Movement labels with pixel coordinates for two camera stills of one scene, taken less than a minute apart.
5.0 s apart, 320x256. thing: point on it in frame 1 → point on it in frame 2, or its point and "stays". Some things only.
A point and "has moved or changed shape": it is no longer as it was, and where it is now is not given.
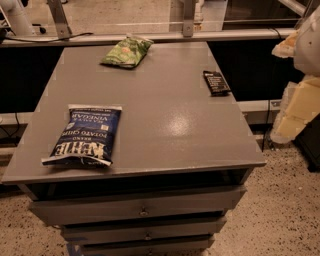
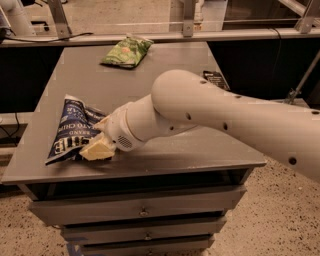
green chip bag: (128, 52) stays
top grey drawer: (71, 210) stays
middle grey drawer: (144, 229) stays
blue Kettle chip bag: (88, 134) has moved or changed shape
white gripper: (308, 50) → (115, 129)
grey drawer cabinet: (182, 156) stays
